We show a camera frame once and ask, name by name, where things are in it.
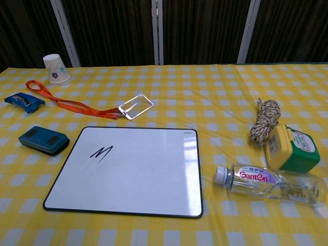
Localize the white partition post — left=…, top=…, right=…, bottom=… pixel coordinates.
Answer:
left=50, top=0, right=81, bottom=68
left=151, top=0, right=164, bottom=66
left=236, top=0, right=262, bottom=64

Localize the small black-framed whiteboard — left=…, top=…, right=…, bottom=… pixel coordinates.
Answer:
left=43, top=126, right=204, bottom=219

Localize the yellow and green box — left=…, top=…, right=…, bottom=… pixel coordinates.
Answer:
left=264, top=124, right=321, bottom=173

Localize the floral paper cup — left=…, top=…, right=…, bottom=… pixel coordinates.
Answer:
left=43, top=53, right=72, bottom=86

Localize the dark partition panel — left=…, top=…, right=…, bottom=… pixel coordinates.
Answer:
left=162, top=0, right=251, bottom=65
left=245, top=0, right=328, bottom=64
left=0, top=0, right=74, bottom=74
left=63, top=0, right=156, bottom=68

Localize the blue snack packet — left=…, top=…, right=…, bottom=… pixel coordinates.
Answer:
left=4, top=92, right=46, bottom=114

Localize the clear plastic water bottle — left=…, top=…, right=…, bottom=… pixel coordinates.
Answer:
left=214, top=163, right=328, bottom=208

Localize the yellow checkered tablecloth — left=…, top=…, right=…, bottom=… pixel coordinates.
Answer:
left=0, top=63, right=328, bottom=246

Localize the clear badge holder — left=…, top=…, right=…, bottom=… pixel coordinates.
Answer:
left=118, top=94, right=154, bottom=120

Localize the blue whiteboard eraser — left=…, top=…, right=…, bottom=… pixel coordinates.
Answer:
left=18, top=126, right=70, bottom=156

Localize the orange lanyard strap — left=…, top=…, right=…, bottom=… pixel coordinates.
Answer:
left=26, top=80, right=122, bottom=120

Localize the bundled speckled rope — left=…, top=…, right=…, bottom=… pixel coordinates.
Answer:
left=250, top=97, right=281, bottom=147

